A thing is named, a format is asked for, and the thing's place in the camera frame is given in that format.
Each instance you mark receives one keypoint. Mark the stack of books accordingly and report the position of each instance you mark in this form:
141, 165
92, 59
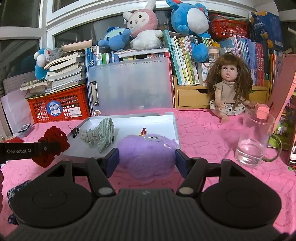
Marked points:
66, 68

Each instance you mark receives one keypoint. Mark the red booklet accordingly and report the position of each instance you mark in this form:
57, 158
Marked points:
12, 140

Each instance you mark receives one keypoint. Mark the wooden drawer organizer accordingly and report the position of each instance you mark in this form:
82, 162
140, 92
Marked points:
196, 96

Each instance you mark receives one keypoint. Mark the small calculator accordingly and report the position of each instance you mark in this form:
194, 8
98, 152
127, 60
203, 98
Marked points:
24, 128

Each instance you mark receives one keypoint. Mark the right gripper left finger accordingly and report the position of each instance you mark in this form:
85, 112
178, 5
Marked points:
100, 170

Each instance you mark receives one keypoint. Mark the blue white round plush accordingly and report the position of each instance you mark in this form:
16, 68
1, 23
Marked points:
189, 19

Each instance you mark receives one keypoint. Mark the pink white bunny plush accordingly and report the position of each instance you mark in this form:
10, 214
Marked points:
143, 24

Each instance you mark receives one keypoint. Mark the pink house-shaped stand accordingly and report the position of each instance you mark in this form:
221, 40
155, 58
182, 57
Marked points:
282, 101

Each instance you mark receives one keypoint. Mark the red crochet scrunchie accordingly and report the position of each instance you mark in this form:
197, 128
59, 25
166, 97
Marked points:
53, 143

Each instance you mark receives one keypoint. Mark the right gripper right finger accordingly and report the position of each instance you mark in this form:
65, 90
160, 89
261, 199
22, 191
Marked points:
193, 171

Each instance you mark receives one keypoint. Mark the yellow red crochet band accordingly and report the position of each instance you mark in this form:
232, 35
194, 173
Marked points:
143, 132

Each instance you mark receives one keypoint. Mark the blue flat plush toy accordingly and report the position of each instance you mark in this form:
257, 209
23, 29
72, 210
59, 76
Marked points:
116, 38

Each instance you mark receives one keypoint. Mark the red wire basket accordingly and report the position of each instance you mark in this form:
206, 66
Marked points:
221, 27

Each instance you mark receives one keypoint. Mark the clear glass mug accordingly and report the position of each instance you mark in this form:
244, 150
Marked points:
257, 130

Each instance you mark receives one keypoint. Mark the translucent plastic clipboard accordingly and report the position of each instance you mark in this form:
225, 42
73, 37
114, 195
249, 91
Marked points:
127, 86

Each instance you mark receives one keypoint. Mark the row of upright books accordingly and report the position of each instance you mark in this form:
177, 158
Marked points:
262, 61

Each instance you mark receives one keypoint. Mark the green checkered scrunchie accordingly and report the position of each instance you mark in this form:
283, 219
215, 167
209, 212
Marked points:
102, 136

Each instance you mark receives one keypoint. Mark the blue cardboard box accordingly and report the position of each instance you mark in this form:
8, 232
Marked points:
266, 28

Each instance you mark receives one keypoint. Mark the purple fluffy scrunchie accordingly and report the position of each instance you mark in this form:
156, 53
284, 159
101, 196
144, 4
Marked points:
147, 157

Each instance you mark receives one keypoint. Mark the smartphone on stand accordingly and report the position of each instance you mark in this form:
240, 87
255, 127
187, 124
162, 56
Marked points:
292, 156

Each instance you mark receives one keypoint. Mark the blue doraemon plush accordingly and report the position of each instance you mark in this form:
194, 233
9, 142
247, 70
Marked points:
42, 59

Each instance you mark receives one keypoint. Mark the red plastic crate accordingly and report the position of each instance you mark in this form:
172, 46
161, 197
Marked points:
65, 105

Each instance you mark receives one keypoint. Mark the black binder clip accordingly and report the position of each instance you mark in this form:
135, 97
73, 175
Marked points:
73, 131

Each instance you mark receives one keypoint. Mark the brown-haired baby doll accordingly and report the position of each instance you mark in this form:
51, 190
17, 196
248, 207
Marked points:
229, 84

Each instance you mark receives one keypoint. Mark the small cartoon sticker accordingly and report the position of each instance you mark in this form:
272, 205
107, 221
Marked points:
96, 113

